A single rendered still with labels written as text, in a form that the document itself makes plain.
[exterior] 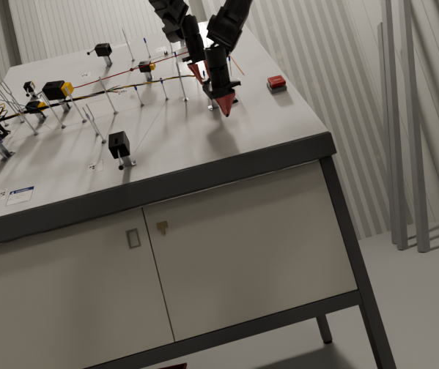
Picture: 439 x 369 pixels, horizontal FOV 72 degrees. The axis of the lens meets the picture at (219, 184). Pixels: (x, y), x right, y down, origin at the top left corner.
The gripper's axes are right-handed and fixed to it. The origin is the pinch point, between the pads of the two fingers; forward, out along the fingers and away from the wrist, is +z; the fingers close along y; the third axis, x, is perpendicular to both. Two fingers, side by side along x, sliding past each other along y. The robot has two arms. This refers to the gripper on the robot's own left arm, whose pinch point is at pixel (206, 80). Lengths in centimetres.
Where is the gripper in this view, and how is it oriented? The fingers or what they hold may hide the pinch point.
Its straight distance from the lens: 109.3
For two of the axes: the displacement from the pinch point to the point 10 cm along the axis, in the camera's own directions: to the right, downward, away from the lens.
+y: -9.0, 3.9, -1.9
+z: 2.9, 8.6, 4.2
